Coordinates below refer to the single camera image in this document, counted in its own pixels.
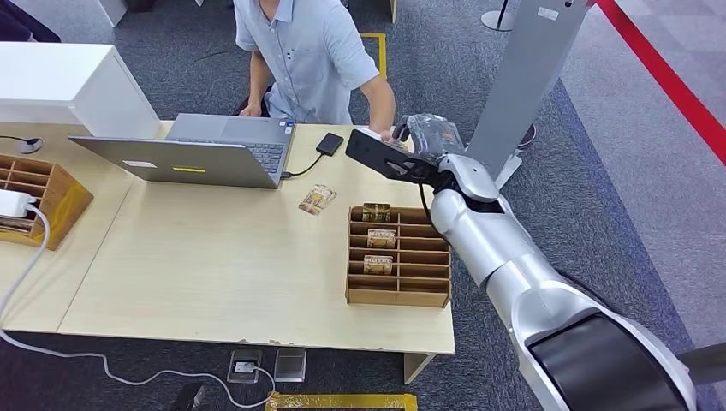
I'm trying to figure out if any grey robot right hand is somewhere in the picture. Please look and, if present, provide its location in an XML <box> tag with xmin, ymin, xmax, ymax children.
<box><xmin>396</xmin><ymin>112</ymin><xmax>467</xmax><ymax>165</ymax></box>

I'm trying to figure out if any golden hotel card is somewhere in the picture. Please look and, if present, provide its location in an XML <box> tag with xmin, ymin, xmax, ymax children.
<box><xmin>362</xmin><ymin>202</ymin><xmax>392</xmax><ymax>223</ymax></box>
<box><xmin>366</xmin><ymin>228</ymin><xmax>397</xmax><ymax>250</ymax></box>
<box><xmin>362</xmin><ymin>255</ymin><xmax>394</xmax><ymax>277</ymax></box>

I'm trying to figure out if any person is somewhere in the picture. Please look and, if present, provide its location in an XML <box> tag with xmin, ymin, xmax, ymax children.
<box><xmin>232</xmin><ymin>0</ymin><xmax>397</xmax><ymax>144</ymax></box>

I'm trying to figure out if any wooden card organizer with cards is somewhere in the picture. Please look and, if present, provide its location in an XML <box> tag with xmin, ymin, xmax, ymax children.
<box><xmin>344</xmin><ymin>205</ymin><xmax>454</xmax><ymax>310</ymax></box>

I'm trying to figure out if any black external drive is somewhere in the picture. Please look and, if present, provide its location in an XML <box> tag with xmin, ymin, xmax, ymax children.
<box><xmin>315</xmin><ymin>132</ymin><xmax>345</xmax><ymax>158</ymax></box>

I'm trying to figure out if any grey laptop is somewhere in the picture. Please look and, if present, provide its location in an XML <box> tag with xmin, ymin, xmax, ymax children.
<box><xmin>68</xmin><ymin>113</ymin><xmax>296</xmax><ymax>191</ymax></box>

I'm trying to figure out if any dark round floor base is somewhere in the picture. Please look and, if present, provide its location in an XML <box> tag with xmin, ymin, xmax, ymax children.
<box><xmin>517</xmin><ymin>122</ymin><xmax>538</xmax><ymax>151</ymax></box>

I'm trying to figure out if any grey kiosk stand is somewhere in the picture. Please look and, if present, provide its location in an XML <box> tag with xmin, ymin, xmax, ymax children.
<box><xmin>464</xmin><ymin>0</ymin><xmax>592</xmax><ymax>191</ymax></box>

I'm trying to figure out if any white stanchion base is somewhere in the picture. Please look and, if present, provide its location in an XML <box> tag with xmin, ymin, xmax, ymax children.
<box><xmin>480</xmin><ymin>0</ymin><xmax>518</xmax><ymax>34</ymax></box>

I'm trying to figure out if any white furniture block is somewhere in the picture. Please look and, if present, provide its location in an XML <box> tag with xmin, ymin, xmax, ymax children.
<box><xmin>95</xmin><ymin>0</ymin><xmax>131</xmax><ymax>29</ymax></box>

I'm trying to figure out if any white cabinet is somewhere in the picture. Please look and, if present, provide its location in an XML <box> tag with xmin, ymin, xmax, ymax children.
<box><xmin>0</xmin><ymin>42</ymin><xmax>162</xmax><ymax>140</ymax></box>

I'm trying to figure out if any wooden organizer with power adapter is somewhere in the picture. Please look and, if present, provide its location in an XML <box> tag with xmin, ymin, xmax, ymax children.
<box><xmin>0</xmin><ymin>152</ymin><xmax>96</xmax><ymax>253</ymax></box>

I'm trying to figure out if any pale wooden desk leg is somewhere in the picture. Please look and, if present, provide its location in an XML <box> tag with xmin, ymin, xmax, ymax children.
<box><xmin>402</xmin><ymin>352</ymin><xmax>438</xmax><ymax>386</ymax></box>

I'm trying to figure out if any red barrier belt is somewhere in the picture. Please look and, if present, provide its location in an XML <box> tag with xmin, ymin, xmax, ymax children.
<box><xmin>586</xmin><ymin>0</ymin><xmax>726</xmax><ymax>169</ymax></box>

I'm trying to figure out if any dark rounded object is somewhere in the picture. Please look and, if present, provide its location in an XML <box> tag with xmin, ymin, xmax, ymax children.
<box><xmin>0</xmin><ymin>0</ymin><xmax>62</xmax><ymax>45</ymax></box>

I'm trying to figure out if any closed floor socket box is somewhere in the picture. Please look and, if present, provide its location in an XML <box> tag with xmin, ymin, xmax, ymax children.
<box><xmin>272</xmin><ymin>348</ymin><xmax>308</xmax><ymax>384</ymax></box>

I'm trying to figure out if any white power adapter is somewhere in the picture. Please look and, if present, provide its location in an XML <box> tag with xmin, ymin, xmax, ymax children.
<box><xmin>0</xmin><ymin>188</ymin><xmax>39</xmax><ymax>220</ymax></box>

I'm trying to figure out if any floor socket box with plug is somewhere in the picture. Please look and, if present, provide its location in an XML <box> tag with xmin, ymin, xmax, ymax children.
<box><xmin>226</xmin><ymin>348</ymin><xmax>264</xmax><ymax>386</ymax></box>

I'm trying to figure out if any black floor object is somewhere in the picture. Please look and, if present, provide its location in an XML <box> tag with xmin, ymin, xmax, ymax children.
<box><xmin>168</xmin><ymin>384</ymin><xmax>206</xmax><ymax>411</ymax></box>

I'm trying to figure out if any grey metal pole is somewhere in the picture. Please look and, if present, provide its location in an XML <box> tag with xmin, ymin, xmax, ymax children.
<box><xmin>676</xmin><ymin>342</ymin><xmax>726</xmax><ymax>387</ymax></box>

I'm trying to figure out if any narrow yellow floor tape frame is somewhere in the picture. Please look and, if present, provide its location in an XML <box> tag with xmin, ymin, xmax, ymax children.
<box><xmin>359</xmin><ymin>32</ymin><xmax>389</xmax><ymax>81</ymax></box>

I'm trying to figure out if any black drive cable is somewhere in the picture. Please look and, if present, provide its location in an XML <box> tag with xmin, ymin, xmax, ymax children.
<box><xmin>280</xmin><ymin>153</ymin><xmax>325</xmax><ymax>181</ymax></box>

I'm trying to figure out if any white power cable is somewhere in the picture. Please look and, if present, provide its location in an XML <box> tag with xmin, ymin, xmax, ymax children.
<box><xmin>0</xmin><ymin>206</ymin><xmax>278</xmax><ymax>410</ymax></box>

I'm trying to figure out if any wide yellow floor tape frame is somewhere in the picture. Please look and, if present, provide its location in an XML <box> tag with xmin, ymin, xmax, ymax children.
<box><xmin>265</xmin><ymin>391</ymin><xmax>420</xmax><ymax>411</ymax></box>

